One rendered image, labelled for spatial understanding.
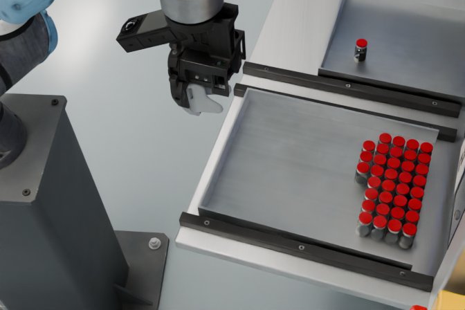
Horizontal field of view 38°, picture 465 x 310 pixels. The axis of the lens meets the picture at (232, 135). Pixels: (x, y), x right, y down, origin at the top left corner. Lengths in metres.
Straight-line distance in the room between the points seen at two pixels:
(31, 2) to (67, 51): 1.95
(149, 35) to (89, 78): 1.69
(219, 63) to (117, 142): 1.52
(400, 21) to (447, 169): 0.35
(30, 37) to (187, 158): 1.09
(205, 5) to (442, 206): 0.56
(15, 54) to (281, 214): 0.55
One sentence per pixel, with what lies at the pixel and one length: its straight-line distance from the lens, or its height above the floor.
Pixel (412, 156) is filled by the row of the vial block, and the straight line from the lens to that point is 1.13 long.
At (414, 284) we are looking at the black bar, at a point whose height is 0.89.
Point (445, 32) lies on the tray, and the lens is 1.40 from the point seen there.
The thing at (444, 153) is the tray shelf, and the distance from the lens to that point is 1.21.
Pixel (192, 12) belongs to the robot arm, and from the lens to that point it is 0.77.
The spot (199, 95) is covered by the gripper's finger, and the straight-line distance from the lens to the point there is 0.90.
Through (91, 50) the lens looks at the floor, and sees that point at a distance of 2.64.
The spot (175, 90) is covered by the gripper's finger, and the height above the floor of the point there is 1.18.
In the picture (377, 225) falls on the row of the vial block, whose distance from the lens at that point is 1.06.
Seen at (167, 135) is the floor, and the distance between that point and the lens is 2.32.
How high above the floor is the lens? 1.84
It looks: 53 degrees down
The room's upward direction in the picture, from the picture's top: 5 degrees counter-clockwise
